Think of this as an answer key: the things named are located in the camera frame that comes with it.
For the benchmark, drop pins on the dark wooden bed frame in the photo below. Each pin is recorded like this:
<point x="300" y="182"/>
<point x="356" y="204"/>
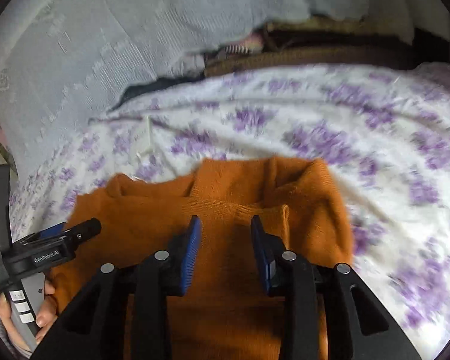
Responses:
<point x="285" y="58"/>

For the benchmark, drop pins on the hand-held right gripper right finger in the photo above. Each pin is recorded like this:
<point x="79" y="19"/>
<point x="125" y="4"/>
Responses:
<point x="260" y="255"/>

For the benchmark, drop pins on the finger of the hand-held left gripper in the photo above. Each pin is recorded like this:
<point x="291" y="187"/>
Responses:
<point x="83" y="230"/>

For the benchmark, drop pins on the orange knit cardigan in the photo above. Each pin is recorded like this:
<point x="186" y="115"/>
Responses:
<point x="225" y="195"/>

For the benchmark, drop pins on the person's left hand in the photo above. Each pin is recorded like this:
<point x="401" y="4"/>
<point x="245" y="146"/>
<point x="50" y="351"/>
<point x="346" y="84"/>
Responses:
<point x="45" y="315"/>

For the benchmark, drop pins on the folded pink striped cloth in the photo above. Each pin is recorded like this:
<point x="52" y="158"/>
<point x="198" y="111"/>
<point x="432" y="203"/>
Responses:
<point x="243" y="45"/>

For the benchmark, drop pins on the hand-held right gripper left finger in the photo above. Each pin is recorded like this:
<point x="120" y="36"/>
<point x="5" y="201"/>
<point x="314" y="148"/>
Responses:
<point x="189" y="255"/>

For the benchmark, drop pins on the white lace cloth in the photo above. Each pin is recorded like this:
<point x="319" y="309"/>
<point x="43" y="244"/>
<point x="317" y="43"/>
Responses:
<point x="97" y="26"/>

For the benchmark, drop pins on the purple floral bed sheet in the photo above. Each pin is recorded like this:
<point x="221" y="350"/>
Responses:
<point x="322" y="120"/>

